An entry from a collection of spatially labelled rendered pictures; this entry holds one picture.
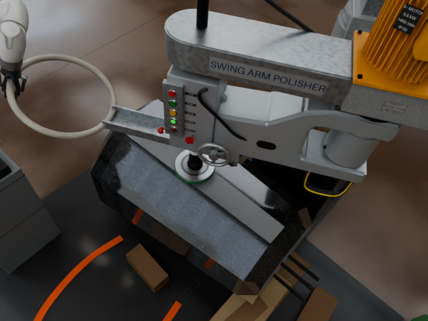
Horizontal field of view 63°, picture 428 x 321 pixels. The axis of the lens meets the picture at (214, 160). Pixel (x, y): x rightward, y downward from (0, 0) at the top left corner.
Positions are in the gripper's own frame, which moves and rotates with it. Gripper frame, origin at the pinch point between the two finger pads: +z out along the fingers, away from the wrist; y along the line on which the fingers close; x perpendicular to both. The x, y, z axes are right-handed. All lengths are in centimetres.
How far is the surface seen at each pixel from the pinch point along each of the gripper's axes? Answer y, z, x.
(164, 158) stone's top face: 79, 6, -12
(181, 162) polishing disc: 86, -4, -18
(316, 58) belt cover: 97, -97, -24
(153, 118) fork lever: 65, -18, -6
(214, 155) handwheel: 87, -42, -35
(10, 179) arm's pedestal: 6.6, 38.4, -26.7
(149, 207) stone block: 79, 23, -35
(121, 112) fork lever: 50, -11, -2
